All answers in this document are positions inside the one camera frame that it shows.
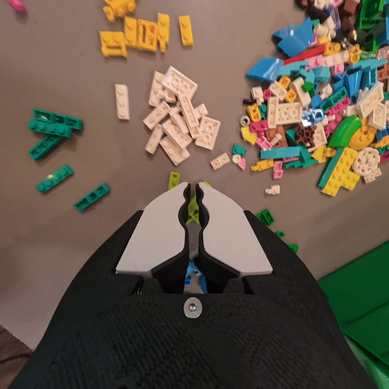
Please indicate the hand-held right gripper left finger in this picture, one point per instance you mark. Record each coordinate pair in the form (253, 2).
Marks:
(155, 237)

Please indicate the single white lego plate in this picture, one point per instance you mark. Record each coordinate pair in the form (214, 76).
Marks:
(122, 101)

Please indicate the pile of lime lego pieces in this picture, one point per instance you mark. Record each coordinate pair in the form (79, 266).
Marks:
(174, 179)

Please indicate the stack of green plastic bins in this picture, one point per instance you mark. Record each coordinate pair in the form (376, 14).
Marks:
(358, 297)

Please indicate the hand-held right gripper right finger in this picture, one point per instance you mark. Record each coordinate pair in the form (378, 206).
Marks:
(234, 237)

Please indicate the pile of white lego pieces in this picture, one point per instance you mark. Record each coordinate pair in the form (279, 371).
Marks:
(182, 121)

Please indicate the pile of green lego pieces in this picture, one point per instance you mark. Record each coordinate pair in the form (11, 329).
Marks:
(265, 217)

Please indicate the pile of blue lego pieces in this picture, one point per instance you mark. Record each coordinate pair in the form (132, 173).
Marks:
(193, 273)

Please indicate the pile of yellow lego pieces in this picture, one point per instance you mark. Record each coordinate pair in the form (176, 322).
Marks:
(146, 33)

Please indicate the group of teal green plates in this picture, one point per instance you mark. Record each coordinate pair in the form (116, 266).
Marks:
(51, 127)

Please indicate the pile of mixed colourful lego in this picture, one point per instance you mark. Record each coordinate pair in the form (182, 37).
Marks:
(319, 106)

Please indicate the single lime lego plate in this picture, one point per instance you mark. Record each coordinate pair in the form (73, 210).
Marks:
(193, 209)

